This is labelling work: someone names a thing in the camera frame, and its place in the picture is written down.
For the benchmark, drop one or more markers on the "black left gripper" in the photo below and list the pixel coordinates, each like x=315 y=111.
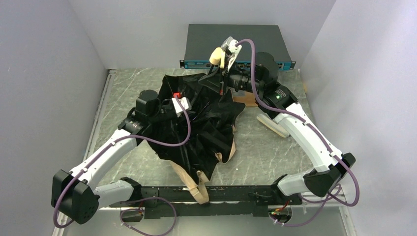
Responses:
x=168 y=112

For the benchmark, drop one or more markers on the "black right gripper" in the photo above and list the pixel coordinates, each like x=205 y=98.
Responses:
x=222 y=81

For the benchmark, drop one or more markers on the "beige folding umbrella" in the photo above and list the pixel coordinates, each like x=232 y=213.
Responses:
x=209 y=134

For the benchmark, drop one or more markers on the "beige umbrella case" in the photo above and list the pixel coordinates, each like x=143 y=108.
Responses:
x=272 y=125

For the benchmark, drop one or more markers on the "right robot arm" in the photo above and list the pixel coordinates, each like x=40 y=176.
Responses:
x=287 y=117

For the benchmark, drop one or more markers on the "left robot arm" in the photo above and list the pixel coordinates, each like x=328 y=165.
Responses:
x=77 y=195

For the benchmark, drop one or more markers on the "wooden board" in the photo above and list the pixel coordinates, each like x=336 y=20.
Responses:
x=244 y=97

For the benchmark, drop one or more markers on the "grey network switch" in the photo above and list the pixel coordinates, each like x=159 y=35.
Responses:
x=202 y=39

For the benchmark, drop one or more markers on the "white aluminium table rail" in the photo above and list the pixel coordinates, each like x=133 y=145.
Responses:
x=99 y=114

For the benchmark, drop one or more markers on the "aluminium front frame rail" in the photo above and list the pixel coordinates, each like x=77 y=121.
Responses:
x=296 y=210

